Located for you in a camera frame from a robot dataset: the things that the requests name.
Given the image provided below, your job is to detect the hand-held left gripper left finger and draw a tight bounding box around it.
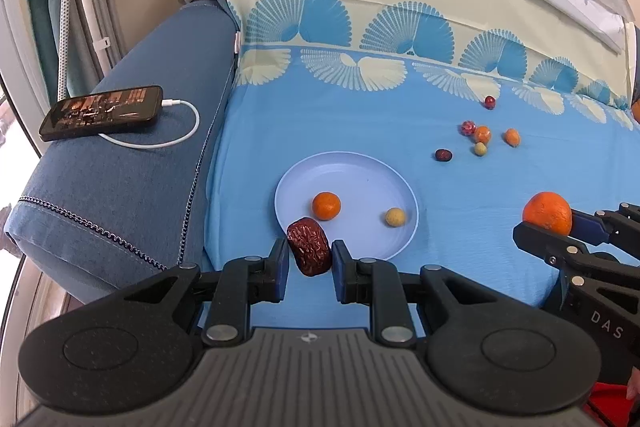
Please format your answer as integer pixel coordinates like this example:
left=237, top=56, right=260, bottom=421
left=122, top=238, right=291, bottom=343

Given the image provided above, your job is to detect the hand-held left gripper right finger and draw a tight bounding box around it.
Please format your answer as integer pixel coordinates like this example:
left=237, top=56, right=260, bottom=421
left=331, top=239, right=501, bottom=344

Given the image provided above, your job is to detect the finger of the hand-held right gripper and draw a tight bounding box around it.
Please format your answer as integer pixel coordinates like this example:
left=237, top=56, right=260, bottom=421
left=513, top=220, right=640, bottom=304
left=570, top=202, right=640, bottom=249

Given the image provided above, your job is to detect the large orange mandarin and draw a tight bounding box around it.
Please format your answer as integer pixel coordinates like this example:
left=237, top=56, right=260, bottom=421
left=522, top=191, right=573, bottom=237

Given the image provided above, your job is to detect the dried red date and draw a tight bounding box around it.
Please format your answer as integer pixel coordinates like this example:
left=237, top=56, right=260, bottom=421
left=286, top=217, right=333, bottom=278

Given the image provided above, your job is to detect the light blue plate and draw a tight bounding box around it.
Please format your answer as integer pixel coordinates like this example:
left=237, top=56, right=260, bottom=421
left=273, top=151, right=420, bottom=261

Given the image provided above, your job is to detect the small orange mandarin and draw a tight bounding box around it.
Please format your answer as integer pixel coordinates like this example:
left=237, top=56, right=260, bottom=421
left=312, top=191, right=342, bottom=221

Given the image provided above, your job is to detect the blue sofa armrest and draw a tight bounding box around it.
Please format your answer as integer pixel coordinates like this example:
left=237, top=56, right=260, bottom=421
left=5, top=0, right=241, bottom=308

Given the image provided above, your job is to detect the blue fan-print bed sheet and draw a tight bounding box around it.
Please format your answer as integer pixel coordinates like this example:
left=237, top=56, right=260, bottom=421
left=200, top=0, right=640, bottom=339

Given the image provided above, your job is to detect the black smartphone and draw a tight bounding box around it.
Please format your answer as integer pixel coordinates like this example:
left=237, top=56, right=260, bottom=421
left=39, top=85, right=165, bottom=142

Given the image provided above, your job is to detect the white charging cable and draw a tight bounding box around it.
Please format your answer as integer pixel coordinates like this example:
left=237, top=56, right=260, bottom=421
left=97, top=98, right=201, bottom=151

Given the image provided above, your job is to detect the white dotted hose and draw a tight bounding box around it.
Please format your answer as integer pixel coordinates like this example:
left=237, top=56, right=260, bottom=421
left=56, top=0, right=77, bottom=102

